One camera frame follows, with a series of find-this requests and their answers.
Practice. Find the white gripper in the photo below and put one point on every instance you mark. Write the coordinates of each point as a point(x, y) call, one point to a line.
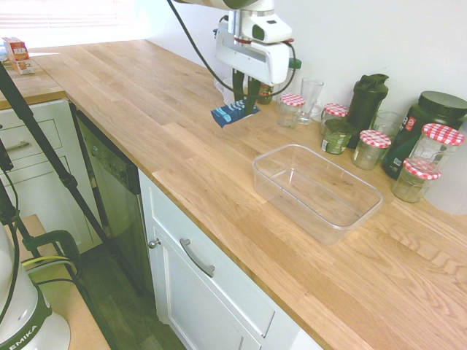
point(251, 58)

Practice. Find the dark blue protein bar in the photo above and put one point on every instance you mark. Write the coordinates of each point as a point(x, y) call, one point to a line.
point(230, 113)

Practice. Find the clear plastic rectangular container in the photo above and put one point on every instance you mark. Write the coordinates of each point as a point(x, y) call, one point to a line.
point(317, 193)

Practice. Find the black protein powder tub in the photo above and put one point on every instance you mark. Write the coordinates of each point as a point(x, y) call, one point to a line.
point(438, 109)

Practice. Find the clear measuring jug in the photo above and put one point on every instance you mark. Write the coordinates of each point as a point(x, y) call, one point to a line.
point(225, 91)

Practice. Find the jar with green lid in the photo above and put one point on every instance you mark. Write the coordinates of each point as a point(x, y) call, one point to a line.
point(265, 94)

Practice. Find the glass jar red checked lid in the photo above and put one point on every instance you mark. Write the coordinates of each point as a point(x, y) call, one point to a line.
point(414, 184)
point(290, 109)
point(370, 149)
point(333, 111)

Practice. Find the tall clear glass mug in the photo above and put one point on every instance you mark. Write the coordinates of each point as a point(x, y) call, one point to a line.
point(310, 95)

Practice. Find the green glass jar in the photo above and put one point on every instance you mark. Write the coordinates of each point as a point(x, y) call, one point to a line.
point(337, 138)

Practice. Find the black shaker bottle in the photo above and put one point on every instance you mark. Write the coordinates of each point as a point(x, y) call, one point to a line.
point(365, 105)

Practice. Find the clear glass tumbler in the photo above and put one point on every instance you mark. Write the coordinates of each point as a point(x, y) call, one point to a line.
point(387, 124)

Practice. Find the stainless steel dishwasher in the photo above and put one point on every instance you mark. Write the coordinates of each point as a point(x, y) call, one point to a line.
point(113, 189)

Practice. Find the silver round cabinet knob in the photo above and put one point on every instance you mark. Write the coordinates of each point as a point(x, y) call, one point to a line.
point(154, 243)

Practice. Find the white window blind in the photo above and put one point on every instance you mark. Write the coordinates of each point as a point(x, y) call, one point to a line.
point(65, 12)

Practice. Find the large jar red checked lid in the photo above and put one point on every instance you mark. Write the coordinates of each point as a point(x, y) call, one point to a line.
point(436, 146)

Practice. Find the white cabinet with drawer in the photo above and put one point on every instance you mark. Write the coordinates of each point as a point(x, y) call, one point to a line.
point(204, 299)

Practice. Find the orange and white food box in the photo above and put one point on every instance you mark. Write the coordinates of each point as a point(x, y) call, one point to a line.
point(18, 54)

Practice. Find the green clamp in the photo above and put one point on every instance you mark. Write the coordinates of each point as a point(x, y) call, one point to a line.
point(62, 244)

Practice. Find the light wooden robot stand board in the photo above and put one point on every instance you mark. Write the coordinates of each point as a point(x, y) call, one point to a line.
point(80, 321)

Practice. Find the black camera tripod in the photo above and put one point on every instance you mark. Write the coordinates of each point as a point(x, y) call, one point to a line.
point(40, 138)

